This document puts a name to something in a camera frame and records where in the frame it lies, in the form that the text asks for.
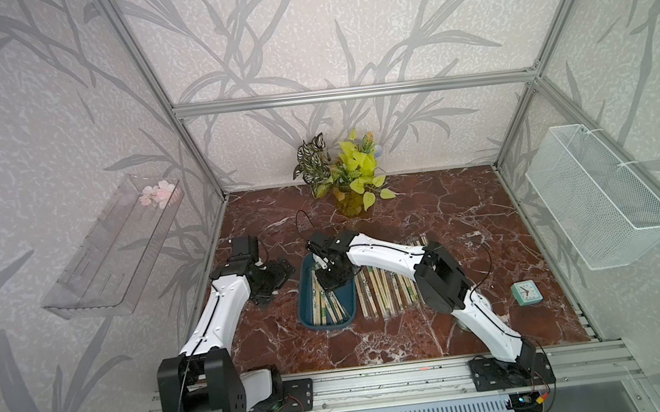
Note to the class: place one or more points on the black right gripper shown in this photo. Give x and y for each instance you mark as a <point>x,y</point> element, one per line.
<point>328,286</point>

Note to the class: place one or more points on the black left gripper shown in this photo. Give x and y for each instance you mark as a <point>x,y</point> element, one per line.
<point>279,276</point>

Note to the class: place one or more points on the teal plastic storage box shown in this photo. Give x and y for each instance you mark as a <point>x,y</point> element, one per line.
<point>319,309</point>

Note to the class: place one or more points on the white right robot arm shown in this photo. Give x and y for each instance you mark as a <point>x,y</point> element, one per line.
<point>440,279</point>

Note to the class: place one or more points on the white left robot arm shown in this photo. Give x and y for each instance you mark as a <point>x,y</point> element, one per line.
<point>203,377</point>

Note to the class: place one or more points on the artificial green potted plant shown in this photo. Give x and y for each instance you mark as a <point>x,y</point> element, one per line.
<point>353,178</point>

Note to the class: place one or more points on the pink artificial flower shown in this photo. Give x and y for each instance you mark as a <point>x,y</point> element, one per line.
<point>160,195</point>

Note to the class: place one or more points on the round canister with green label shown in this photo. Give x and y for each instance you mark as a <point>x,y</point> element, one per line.
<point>480,302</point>

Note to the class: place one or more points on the small teal alarm clock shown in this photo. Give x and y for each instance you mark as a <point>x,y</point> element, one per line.
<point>526,293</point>

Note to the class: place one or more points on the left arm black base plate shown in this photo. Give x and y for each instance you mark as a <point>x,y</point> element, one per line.
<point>297,396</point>

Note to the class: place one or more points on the aluminium front rail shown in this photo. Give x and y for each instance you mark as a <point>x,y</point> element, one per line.
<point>441,379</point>

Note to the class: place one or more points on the clear acrylic wall shelf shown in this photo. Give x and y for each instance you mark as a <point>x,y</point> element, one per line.
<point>109,272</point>

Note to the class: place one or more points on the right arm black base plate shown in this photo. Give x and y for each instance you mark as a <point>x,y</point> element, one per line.
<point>489,374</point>

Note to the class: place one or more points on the white wire mesh basket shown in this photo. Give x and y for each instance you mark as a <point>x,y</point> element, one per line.
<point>609,214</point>

